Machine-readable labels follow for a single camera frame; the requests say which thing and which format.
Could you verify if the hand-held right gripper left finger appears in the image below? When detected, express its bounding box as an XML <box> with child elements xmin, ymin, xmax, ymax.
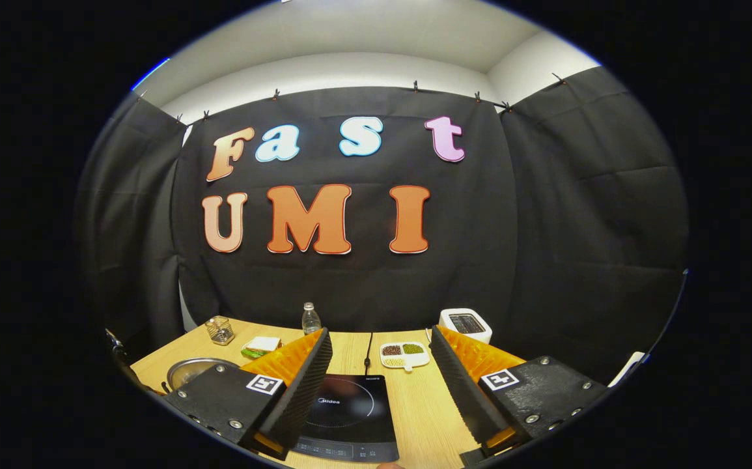
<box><xmin>162</xmin><ymin>328</ymin><xmax>335</xmax><ymax>461</ymax></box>

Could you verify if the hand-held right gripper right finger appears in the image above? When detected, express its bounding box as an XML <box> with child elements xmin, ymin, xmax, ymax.
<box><xmin>430</xmin><ymin>325</ymin><xmax>611</xmax><ymax>457</ymax></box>

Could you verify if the black induction cooktop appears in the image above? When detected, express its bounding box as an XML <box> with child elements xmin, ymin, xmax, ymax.
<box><xmin>291</xmin><ymin>374</ymin><xmax>400</xmax><ymax>464</ymax></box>

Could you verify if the steel pot with black handles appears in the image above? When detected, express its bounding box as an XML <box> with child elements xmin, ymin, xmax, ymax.
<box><xmin>166</xmin><ymin>358</ymin><xmax>240</xmax><ymax>394</ymax></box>

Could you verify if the sandwich with lettuce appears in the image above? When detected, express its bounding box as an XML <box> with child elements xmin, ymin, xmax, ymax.
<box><xmin>241</xmin><ymin>336</ymin><xmax>282</xmax><ymax>359</ymax></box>

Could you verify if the white divided dish of beans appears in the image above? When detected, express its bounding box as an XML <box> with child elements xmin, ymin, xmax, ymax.
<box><xmin>380</xmin><ymin>341</ymin><xmax>430</xmax><ymax>373</ymax></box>

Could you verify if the white toaster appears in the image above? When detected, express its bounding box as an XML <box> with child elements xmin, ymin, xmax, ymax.
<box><xmin>439</xmin><ymin>308</ymin><xmax>493</xmax><ymax>345</ymax></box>

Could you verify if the white flat object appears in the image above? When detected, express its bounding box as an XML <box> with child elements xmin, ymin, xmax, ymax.
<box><xmin>609</xmin><ymin>352</ymin><xmax>648</xmax><ymax>388</ymax></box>

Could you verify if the black backdrop cloth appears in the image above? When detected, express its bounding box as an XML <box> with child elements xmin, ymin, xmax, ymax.
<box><xmin>73</xmin><ymin>65</ymin><xmax>690</xmax><ymax>386</ymax></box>

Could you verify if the wire mesh holder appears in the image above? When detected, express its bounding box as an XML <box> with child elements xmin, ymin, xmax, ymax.
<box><xmin>205</xmin><ymin>316</ymin><xmax>235</xmax><ymax>345</ymax></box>

